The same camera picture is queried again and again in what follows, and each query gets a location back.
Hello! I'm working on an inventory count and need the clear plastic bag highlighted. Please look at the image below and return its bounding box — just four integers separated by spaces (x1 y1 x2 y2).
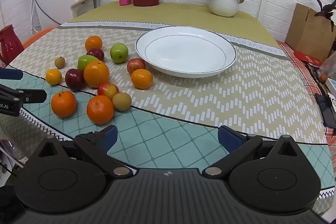
316 51 336 83

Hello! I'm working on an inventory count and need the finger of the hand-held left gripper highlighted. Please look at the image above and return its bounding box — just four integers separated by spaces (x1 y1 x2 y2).
0 84 48 105
0 69 24 81

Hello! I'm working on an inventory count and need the orange stool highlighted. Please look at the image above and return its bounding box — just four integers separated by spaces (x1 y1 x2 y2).
22 26 57 48

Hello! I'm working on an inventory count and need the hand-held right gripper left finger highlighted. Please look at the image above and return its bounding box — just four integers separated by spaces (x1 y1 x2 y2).
31 125 132 178

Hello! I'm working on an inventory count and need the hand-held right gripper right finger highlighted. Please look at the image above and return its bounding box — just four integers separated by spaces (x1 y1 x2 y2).
202 125 306 178

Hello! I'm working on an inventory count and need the black phone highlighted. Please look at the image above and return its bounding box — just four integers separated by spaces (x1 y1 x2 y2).
314 93 336 128

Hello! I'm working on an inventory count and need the green apple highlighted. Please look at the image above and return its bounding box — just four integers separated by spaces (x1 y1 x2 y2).
110 43 129 63
77 55 99 71

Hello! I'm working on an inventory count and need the red-yellow peach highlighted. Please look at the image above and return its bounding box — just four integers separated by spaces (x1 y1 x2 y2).
97 82 119 101

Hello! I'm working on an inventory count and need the white plate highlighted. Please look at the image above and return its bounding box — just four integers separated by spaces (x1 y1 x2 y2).
135 26 237 79

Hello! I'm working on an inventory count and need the red envelope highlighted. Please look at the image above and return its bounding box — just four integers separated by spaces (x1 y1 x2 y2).
293 51 323 67

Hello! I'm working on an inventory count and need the dark red apple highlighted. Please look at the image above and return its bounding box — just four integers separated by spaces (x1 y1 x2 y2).
86 48 105 62

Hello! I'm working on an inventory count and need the cardboard box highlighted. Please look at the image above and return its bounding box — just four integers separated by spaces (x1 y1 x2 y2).
285 3 336 63

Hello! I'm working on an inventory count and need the red pitcher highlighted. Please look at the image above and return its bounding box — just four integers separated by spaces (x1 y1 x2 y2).
0 25 25 65

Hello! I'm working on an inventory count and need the tangerine with green stem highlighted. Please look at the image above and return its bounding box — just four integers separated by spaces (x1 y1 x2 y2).
51 91 77 118

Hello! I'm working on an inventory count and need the purple leaf plant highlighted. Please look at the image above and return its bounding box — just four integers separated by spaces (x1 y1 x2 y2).
312 0 336 33

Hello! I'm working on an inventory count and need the plaid cloth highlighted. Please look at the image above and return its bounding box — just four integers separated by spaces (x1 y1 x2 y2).
277 40 336 146

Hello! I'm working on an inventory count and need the dark red plum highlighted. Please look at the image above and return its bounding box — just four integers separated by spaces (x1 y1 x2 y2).
65 68 86 91

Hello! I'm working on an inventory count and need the large orange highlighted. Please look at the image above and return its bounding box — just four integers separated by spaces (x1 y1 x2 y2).
83 60 110 88

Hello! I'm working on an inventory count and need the large brown longan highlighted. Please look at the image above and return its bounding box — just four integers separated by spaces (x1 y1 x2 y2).
112 93 132 111

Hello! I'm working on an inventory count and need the small yellow orange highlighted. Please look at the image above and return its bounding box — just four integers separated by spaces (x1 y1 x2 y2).
45 69 63 85

